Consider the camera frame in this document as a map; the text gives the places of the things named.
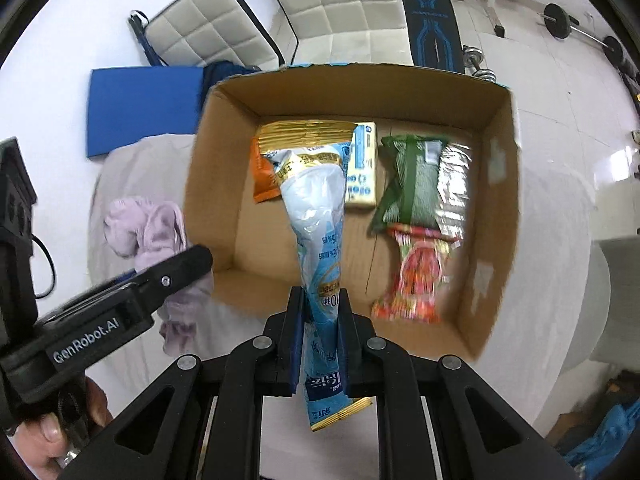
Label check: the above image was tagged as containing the lilac plush cloth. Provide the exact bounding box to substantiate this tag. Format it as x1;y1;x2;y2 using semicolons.
104;196;214;356

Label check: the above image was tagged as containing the orange snack packet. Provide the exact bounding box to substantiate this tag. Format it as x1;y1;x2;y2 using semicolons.
250;136;280;204

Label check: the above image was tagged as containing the red floral snack bag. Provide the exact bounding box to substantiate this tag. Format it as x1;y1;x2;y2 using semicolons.
371;223;461;324

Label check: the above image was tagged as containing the light blue milk pouch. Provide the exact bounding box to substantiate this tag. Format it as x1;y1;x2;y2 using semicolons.
257;119;371;431

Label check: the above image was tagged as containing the person's left hand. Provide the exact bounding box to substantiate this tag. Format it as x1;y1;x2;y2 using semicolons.
12;378;113;480

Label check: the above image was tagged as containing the blue green cardboard box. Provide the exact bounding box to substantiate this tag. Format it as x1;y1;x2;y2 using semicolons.
183;64;522;360

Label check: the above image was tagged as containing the blue plastic bag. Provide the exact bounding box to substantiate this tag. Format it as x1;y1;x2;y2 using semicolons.
563;400;639;479

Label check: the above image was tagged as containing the blue floor mat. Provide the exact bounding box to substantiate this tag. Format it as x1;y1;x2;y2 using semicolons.
86;66;203;158

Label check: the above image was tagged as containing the yellow white snack packet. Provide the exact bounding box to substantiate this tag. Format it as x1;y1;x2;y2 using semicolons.
345;122;378;208

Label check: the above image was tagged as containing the green snack bag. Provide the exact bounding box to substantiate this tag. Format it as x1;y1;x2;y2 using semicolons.
369;134;448;233

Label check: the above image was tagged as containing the beige quilted cushion small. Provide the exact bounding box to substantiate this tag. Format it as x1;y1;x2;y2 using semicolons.
128;0;285;70

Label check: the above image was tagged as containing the clear plastic snack bag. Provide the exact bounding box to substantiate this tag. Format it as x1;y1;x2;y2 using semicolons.
435;143;472;240

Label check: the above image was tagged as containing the beige quilted cushion large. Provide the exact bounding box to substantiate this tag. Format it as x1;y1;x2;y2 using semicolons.
278;0;413;65

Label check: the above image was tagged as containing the black blue workout bench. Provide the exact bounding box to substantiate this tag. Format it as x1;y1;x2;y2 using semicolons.
402;0;464;74

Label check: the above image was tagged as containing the chrome dumbbell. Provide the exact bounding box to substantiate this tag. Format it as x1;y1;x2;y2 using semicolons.
462;46;497;82

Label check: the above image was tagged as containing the black barbell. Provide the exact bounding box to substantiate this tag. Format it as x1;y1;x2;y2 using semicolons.
541;3;625;67

